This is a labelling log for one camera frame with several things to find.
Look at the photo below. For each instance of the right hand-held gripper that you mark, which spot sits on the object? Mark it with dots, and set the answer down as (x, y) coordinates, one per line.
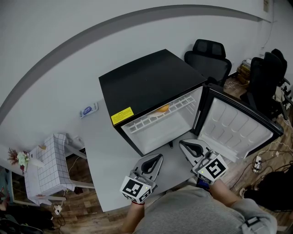
(214, 169)

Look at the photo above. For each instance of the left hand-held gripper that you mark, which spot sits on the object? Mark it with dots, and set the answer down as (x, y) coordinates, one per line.
(134, 188)

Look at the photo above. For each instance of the orange fruit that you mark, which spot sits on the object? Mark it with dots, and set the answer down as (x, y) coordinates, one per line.
(163, 108)

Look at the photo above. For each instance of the black mini fridge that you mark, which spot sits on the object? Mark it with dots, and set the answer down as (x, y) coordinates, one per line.
(148, 77)

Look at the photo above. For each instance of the person's right forearm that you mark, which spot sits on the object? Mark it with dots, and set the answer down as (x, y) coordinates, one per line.
(224, 193)

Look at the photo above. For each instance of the person's left forearm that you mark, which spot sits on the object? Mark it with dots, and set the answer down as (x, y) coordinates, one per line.
(134, 217)

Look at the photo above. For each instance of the small black screen device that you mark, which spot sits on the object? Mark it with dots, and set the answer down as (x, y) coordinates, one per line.
(202, 184)

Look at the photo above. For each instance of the white plate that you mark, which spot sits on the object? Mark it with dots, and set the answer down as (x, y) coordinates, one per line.
(155, 115)

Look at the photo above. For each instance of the person's grey shirt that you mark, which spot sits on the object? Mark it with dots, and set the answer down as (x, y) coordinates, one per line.
(194, 212)

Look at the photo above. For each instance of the white tiled side table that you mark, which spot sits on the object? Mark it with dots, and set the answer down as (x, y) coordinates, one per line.
(76, 153)

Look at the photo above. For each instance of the wet wipes packet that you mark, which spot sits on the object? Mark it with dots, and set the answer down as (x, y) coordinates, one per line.
(88, 110)

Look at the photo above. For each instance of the black bag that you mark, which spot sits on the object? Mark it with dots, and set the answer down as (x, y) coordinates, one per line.
(274, 189)

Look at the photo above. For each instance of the black mesh office chair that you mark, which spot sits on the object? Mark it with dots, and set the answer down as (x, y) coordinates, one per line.
(280, 59)
(261, 77)
(206, 61)

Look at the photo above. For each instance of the small white power strip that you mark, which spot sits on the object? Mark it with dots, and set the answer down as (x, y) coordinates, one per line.
(58, 209)

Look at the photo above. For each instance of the small brown cup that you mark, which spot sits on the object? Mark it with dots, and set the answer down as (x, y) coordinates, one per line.
(42, 147)

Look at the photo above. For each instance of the white and red flower bouquet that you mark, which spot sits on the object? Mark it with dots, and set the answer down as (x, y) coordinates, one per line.
(21, 158)

